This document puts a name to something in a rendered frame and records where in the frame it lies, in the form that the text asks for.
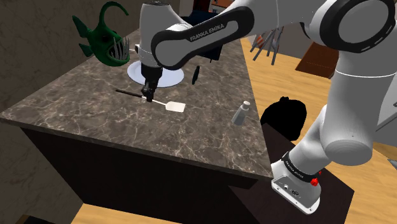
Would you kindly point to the grey metal leg stool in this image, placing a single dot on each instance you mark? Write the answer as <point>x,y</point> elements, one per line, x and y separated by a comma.
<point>273,43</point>

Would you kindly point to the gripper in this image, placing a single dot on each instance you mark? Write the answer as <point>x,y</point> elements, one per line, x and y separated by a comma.
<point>151,73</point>

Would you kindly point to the dark robot stand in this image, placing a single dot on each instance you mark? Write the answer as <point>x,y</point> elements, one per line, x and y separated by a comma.
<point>335,201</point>

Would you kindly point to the black slim pen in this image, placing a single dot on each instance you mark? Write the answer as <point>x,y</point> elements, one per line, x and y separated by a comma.
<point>195,75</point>

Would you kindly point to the brown wooden cabinet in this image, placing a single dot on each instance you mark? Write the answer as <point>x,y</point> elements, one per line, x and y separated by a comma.
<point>319,62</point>

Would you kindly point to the green anglerfish figure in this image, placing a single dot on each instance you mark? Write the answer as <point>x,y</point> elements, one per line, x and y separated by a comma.
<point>100,40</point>

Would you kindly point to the white round plate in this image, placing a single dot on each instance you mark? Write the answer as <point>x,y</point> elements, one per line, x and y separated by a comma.
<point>169,79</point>

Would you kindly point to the grey shaker bottle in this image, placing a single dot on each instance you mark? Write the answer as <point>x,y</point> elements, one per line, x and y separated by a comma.
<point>240,115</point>

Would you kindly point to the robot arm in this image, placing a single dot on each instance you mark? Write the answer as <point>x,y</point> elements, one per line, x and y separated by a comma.
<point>356,102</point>

